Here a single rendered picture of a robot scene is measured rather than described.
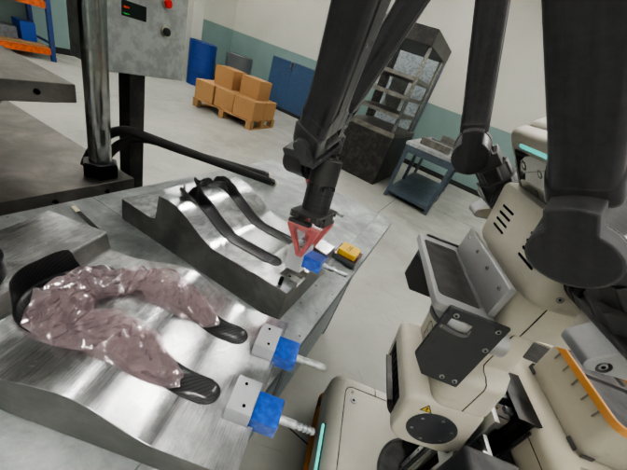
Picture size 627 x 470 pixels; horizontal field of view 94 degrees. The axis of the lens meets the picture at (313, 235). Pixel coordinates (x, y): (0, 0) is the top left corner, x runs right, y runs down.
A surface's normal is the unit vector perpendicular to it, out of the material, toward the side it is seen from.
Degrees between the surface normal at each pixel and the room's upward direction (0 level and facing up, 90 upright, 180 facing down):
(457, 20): 90
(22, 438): 0
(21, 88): 90
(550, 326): 90
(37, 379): 14
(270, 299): 90
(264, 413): 0
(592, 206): 36
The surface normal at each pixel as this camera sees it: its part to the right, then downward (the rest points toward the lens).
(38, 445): 0.30, -0.82
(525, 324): -0.20, 0.44
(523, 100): -0.50, 0.30
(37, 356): 0.04, -0.88
